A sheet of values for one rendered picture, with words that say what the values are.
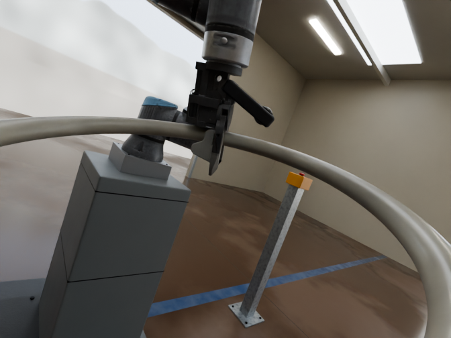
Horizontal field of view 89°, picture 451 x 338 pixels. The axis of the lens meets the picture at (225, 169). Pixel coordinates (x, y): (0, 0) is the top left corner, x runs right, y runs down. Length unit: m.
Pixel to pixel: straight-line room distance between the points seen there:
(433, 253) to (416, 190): 6.19
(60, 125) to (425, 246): 0.43
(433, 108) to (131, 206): 6.53
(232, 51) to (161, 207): 0.77
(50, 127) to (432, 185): 6.36
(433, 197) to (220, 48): 6.13
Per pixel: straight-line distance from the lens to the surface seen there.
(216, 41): 0.44
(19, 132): 0.37
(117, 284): 1.19
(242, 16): 0.45
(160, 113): 1.06
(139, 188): 0.98
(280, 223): 1.65
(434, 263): 0.23
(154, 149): 1.07
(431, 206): 6.37
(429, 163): 6.50
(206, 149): 0.46
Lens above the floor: 1.10
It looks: 6 degrees down
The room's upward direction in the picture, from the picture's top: 20 degrees clockwise
